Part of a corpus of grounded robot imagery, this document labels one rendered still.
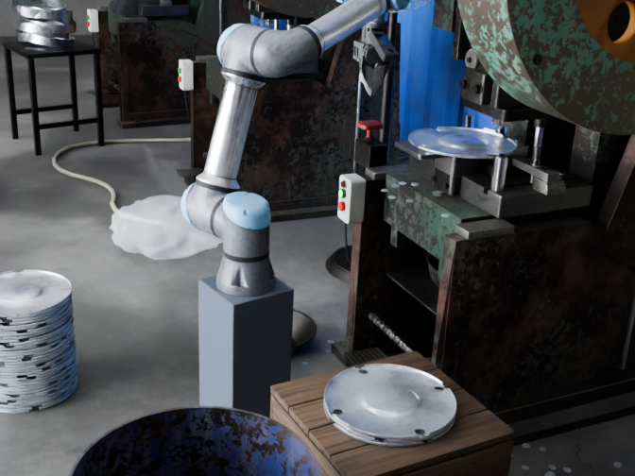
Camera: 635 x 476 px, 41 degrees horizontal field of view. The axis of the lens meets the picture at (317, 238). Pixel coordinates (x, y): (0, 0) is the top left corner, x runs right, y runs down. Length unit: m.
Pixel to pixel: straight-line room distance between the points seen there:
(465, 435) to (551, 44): 0.83
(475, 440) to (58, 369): 1.24
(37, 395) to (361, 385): 1.01
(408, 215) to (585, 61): 0.75
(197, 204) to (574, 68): 0.97
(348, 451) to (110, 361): 1.19
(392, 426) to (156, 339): 1.25
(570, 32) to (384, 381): 0.85
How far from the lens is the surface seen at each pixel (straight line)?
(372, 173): 2.51
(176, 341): 2.88
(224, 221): 2.13
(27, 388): 2.55
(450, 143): 2.32
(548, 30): 1.83
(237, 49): 2.17
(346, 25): 2.21
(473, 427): 1.91
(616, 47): 2.06
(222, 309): 2.16
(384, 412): 1.87
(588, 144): 2.43
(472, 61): 2.36
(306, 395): 1.95
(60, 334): 2.51
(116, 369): 2.74
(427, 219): 2.33
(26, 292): 2.55
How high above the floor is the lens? 1.40
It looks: 22 degrees down
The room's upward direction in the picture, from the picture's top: 3 degrees clockwise
